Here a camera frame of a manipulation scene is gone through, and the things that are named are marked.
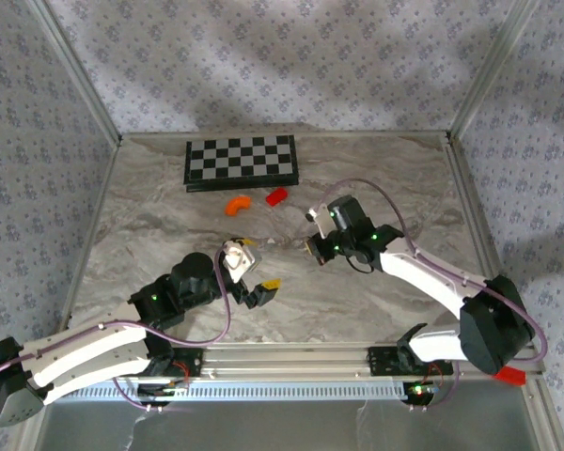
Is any orange curved plastic block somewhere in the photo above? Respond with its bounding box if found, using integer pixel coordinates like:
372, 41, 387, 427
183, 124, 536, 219
224, 195, 254, 218

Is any small red plastic block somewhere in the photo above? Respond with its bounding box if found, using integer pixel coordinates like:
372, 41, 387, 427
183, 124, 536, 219
265, 186, 290, 207

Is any folded black white chessboard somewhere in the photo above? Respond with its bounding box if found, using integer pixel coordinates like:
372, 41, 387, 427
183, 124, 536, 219
182, 134, 301, 193

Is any black controller board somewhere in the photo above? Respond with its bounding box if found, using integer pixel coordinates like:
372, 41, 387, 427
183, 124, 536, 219
402, 381, 442, 403
137, 381, 190, 400

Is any grey metal plate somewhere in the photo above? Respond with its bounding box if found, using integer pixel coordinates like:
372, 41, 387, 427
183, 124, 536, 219
37, 398, 554, 451

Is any long red plastic block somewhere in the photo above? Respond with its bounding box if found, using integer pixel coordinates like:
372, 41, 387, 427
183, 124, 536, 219
493, 367, 527, 387

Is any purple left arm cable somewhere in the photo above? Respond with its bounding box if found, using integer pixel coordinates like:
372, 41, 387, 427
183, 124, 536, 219
0, 248, 232, 419

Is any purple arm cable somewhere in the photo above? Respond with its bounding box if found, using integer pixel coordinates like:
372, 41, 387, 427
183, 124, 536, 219
315, 178, 549, 413
0, 248, 232, 419

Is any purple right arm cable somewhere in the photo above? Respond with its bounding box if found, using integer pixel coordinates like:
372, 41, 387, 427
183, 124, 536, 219
315, 178, 549, 413

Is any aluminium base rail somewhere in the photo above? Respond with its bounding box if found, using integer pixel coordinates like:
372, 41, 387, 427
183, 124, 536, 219
41, 340, 546, 384

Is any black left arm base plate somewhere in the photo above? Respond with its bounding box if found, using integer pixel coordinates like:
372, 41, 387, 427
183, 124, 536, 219
145, 346, 204, 378

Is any white slotted cable duct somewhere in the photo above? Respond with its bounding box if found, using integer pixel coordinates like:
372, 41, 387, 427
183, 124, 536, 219
74, 381, 405, 403

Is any aluminium table side rail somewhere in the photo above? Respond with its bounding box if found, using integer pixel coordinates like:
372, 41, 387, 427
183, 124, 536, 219
51, 138, 123, 342
444, 133, 507, 292

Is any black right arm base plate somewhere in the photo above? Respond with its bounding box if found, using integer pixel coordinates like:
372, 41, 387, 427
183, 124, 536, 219
367, 346, 454, 377

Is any aluminium frame post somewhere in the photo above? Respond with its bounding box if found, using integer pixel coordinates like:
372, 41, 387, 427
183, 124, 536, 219
446, 0, 544, 142
25, 0, 124, 145

